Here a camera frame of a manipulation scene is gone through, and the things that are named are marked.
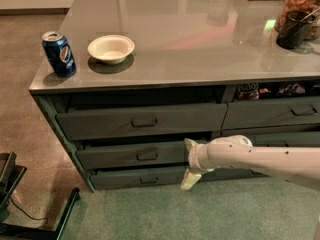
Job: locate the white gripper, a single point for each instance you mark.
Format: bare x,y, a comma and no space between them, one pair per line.
194,158

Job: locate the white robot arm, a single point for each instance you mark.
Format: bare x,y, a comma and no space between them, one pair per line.
298,165

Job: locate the snack bags in drawer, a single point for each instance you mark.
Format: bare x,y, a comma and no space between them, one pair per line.
255,91

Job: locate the white paper bowl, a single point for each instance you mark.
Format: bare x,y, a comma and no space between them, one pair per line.
111,49

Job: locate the blue Pepsi soda can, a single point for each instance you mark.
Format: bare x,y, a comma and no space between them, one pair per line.
59,53

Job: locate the black mesh cup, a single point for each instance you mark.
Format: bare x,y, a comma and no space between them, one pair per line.
296,26

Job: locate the clear jar of snacks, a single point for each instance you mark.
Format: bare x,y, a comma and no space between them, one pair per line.
307,6

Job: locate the grey drawer cabinet frame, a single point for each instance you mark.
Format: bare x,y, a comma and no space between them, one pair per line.
186,52

